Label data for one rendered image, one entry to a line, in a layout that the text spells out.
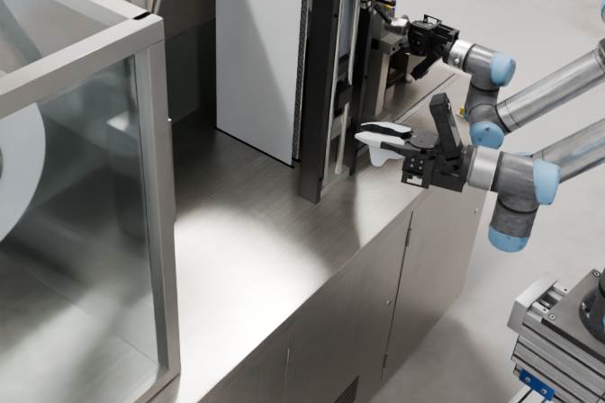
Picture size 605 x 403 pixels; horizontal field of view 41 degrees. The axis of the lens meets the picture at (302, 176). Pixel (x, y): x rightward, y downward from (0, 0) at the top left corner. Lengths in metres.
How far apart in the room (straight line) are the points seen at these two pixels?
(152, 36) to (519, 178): 0.71
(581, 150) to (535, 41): 3.13
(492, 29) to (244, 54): 2.97
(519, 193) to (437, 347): 1.39
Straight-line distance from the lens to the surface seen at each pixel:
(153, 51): 1.06
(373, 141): 1.47
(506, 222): 1.51
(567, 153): 1.57
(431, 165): 1.47
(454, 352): 2.80
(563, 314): 1.84
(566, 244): 3.32
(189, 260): 1.70
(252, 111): 1.95
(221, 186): 1.88
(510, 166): 1.46
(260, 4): 1.80
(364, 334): 2.13
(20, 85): 0.94
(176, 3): 1.94
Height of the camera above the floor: 2.08
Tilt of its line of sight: 38 degrees down
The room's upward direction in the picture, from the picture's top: 4 degrees clockwise
